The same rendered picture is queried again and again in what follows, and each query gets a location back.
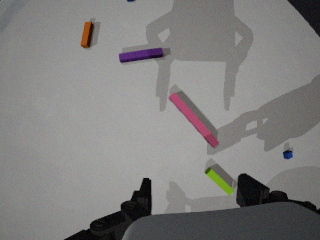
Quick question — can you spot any pink rod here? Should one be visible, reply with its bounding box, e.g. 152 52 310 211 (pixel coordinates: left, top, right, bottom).
169 92 219 147

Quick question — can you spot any purple rod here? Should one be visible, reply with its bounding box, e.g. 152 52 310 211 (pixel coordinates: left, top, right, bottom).
119 48 163 63

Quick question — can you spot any lime green rod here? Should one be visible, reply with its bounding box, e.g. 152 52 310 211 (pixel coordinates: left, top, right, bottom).
205 167 234 196

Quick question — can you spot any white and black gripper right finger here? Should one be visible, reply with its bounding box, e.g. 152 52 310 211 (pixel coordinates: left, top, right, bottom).
236 173 320 214

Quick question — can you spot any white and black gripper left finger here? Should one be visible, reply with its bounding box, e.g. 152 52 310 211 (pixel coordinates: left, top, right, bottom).
64 178 152 240

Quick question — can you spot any orange rod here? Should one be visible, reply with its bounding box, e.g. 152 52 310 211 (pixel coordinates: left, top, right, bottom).
81 22 94 48

